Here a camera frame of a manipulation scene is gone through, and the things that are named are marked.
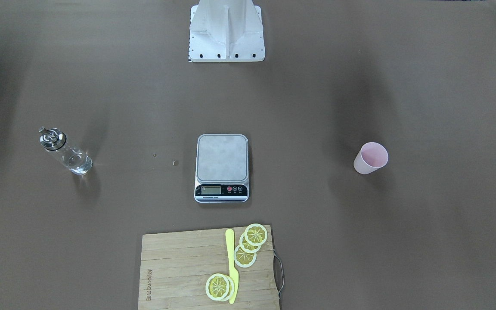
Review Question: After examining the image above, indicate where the glass sauce bottle metal spout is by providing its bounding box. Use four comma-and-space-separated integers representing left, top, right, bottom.
39, 126, 93, 175

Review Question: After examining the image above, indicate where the digital kitchen scale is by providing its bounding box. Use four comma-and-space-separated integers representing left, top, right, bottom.
193, 134, 250, 203

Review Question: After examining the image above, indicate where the bamboo cutting board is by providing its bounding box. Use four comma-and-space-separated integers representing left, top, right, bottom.
137, 225, 281, 310

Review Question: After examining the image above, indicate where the lemon slice behind front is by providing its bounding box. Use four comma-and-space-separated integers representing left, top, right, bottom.
220, 275, 236, 302

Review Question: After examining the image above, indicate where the yellow plastic knife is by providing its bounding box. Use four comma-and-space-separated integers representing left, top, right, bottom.
225, 228, 239, 304

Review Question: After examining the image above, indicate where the pink plastic cup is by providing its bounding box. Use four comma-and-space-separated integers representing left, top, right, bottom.
353, 142, 389, 175

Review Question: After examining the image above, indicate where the lemon slice middle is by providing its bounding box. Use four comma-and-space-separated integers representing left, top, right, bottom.
239, 233, 261, 254

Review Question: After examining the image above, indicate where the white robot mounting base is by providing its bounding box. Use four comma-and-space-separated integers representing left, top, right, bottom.
188, 0, 266, 62

